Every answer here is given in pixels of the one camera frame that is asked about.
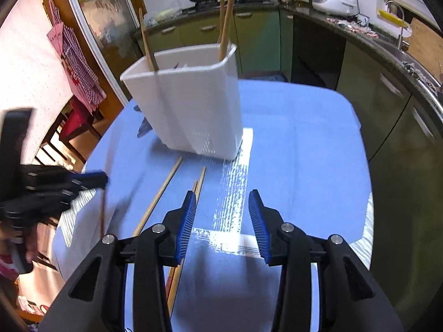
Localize small steel faucet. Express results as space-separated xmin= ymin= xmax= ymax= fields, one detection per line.
xmin=384 ymin=0 xmax=406 ymax=51

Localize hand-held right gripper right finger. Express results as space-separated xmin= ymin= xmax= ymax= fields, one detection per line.
xmin=248 ymin=190 xmax=405 ymax=332

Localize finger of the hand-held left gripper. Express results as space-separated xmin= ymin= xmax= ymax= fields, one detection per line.
xmin=0 ymin=191 xmax=77 ymax=222
xmin=24 ymin=164 xmax=110 ymax=194

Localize white rice cooker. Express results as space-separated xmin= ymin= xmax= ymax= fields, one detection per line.
xmin=311 ymin=0 xmax=359 ymax=17

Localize green base cabinet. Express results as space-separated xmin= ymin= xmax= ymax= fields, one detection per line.
xmin=337 ymin=38 xmax=443 ymax=303
xmin=136 ymin=8 xmax=293 ymax=81

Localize blue star print tablecloth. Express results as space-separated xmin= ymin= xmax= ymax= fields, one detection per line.
xmin=52 ymin=76 xmax=375 ymax=332

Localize black built-in appliance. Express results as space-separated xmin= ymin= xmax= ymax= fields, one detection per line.
xmin=290 ymin=15 xmax=347 ymax=91

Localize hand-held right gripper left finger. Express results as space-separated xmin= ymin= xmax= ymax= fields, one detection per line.
xmin=36 ymin=190 xmax=198 ymax=332

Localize light bamboo chopstick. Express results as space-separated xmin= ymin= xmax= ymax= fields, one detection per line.
xmin=166 ymin=180 xmax=199 ymax=294
xmin=166 ymin=166 xmax=207 ymax=319
xmin=221 ymin=0 xmax=237 ymax=60
xmin=218 ymin=0 xmax=226 ymax=61
xmin=138 ymin=7 xmax=160 ymax=72
xmin=132 ymin=156 xmax=183 ymax=237

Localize wooden chair red cushion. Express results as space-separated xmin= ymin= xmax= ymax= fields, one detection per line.
xmin=35 ymin=96 xmax=105 ymax=181

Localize black gas stove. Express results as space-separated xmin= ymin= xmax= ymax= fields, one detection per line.
xmin=188 ymin=0 xmax=268 ymax=12

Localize yellow sink tray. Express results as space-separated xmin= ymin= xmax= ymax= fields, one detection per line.
xmin=378 ymin=9 xmax=409 ymax=29

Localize white plastic utensil holder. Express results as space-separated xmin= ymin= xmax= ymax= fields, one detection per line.
xmin=120 ymin=43 xmax=243 ymax=160

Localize red checked apron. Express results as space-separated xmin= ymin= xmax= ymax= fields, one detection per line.
xmin=46 ymin=0 xmax=107 ymax=113

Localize plastic bags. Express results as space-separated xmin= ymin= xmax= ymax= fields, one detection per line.
xmin=143 ymin=2 xmax=183 ymax=25

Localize dark reddish wooden chopstick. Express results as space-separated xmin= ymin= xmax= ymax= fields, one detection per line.
xmin=99 ymin=187 xmax=108 ymax=240

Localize sliding glass door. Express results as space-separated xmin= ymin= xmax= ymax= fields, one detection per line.
xmin=60 ymin=0 xmax=146 ymax=102

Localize wooden cutting board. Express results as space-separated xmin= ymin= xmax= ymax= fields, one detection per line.
xmin=408 ymin=17 xmax=443 ymax=84

